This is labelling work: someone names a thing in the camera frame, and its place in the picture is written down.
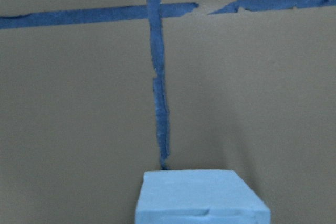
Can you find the light blue foam block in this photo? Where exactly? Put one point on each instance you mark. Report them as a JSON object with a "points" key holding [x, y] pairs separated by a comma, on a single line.
{"points": [[198, 196]]}

